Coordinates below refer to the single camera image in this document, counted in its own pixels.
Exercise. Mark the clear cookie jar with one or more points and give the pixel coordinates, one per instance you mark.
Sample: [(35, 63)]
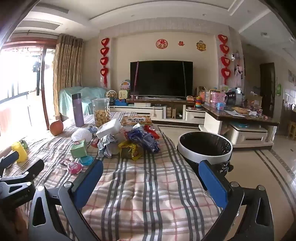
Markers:
[(101, 115)]

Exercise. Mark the cartoon wall sticker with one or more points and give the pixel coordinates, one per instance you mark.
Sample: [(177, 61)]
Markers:
[(201, 45)]

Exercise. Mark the green wall hanging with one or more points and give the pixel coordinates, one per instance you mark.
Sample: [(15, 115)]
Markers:
[(278, 90)]

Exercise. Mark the small green carton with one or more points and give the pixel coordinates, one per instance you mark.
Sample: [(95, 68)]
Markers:
[(79, 149)]

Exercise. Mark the white tissue pack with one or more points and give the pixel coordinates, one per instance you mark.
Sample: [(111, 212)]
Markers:
[(108, 128)]

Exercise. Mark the yellow orange snack packet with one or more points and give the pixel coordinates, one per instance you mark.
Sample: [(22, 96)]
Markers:
[(129, 150)]

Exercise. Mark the round red paper-cut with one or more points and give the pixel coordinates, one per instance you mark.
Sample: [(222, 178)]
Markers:
[(161, 44)]

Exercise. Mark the yellow toy basket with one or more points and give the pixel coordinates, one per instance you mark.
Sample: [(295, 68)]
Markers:
[(122, 95)]

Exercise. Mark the yellow plastic toy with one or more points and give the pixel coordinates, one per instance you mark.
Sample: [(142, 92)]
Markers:
[(19, 151)]

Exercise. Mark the ferris wheel toy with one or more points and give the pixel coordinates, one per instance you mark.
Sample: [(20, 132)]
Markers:
[(110, 96)]

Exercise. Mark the white foam fruit net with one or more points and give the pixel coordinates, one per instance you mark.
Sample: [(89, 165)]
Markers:
[(81, 135)]

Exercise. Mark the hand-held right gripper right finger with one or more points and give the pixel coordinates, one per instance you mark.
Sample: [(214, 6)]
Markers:
[(212, 183)]

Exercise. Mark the black flat television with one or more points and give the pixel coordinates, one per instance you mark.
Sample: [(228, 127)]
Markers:
[(161, 78)]

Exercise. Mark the small pink candy wrapper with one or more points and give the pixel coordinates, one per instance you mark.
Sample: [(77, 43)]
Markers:
[(65, 161)]

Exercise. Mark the green packet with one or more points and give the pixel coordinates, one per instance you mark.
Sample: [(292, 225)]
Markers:
[(24, 144)]

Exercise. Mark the brown balcony door frame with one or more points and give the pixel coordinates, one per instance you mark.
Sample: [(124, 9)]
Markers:
[(44, 92)]

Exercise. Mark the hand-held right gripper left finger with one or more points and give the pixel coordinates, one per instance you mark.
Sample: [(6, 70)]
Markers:
[(90, 183)]

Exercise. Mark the beige curtain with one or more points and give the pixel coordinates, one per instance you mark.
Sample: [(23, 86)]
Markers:
[(67, 74)]

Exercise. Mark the orange red snack bag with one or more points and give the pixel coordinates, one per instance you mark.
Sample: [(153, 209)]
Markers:
[(151, 132)]

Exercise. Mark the orange children's book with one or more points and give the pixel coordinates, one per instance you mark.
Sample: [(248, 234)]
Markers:
[(137, 121)]

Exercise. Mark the dark wooden door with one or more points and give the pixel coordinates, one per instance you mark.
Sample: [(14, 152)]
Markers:
[(267, 90)]

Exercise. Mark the brown cardboard box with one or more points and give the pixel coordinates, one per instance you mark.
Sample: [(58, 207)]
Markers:
[(254, 100)]

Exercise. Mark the white television stand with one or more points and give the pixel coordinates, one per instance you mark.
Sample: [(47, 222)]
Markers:
[(159, 112)]

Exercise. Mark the teal covered sofa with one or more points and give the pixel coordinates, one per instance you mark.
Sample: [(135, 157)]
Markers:
[(67, 99)]

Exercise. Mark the purple thermos bottle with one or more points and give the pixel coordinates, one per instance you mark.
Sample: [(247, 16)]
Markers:
[(78, 111)]

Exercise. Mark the colourful toy house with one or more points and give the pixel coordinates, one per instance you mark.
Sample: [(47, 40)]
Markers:
[(125, 85)]

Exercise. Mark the white coffee table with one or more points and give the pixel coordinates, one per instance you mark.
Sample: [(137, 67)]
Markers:
[(240, 136)]

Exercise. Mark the small blue box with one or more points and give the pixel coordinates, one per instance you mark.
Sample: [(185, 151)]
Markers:
[(220, 106)]

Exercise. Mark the white bin with black liner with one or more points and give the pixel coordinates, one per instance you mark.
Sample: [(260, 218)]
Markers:
[(204, 144)]

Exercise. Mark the blue plastic bag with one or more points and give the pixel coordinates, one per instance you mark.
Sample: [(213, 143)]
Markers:
[(143, 140)]

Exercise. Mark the blue round lid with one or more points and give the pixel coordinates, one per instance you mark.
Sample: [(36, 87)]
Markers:
[(86, 160)]

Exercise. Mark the pink plastic box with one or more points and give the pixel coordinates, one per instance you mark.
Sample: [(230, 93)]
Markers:
[(217, 96)]

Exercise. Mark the blue plastic tray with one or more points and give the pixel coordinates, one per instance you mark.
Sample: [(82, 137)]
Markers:
[(240, 126)]

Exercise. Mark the person's left hand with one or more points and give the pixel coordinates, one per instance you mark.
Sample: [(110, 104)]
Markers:
[(22, 222)]

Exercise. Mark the blue white printed wrapper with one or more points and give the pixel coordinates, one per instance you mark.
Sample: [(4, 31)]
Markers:
[(92, 129)]

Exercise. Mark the plaid blanket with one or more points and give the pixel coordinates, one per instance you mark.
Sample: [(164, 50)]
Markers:
[(143, 185)]

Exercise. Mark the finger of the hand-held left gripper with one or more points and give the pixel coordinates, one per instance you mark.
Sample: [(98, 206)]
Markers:
[(10, 160), (25, 170)]

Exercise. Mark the white paper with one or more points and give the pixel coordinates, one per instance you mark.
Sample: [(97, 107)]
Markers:
[(107, 146)]

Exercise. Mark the red apple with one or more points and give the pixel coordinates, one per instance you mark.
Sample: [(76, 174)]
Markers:
[(56, 128)]

